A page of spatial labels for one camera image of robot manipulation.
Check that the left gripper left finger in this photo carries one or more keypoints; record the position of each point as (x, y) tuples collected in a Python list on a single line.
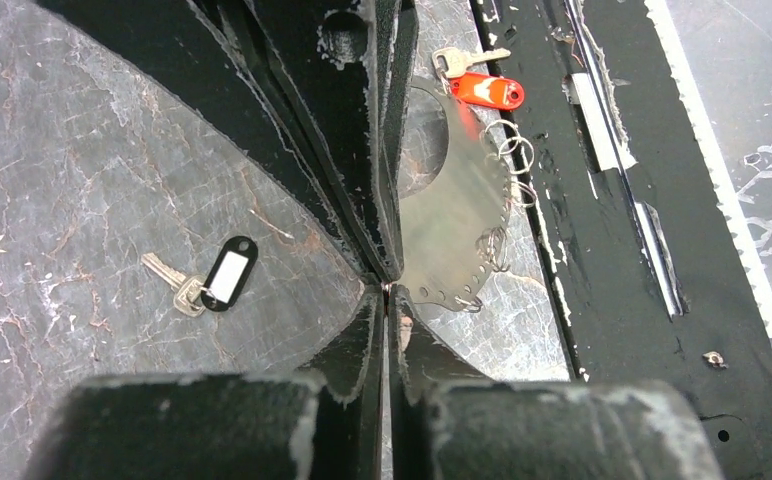
[(321, 420)]

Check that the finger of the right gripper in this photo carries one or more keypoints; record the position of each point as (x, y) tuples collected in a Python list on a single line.
[(345, 67), (176, 44)]

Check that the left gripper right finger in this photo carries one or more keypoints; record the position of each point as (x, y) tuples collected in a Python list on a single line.
[(450, 421)]

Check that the large metal keyring plate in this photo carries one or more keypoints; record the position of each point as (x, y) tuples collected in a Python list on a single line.
[(454, 230)]

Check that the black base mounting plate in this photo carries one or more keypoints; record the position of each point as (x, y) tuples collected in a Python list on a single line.
[(642, 271)]

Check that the white slotted cable duct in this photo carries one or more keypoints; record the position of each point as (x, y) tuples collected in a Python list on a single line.
[(728, 202)]

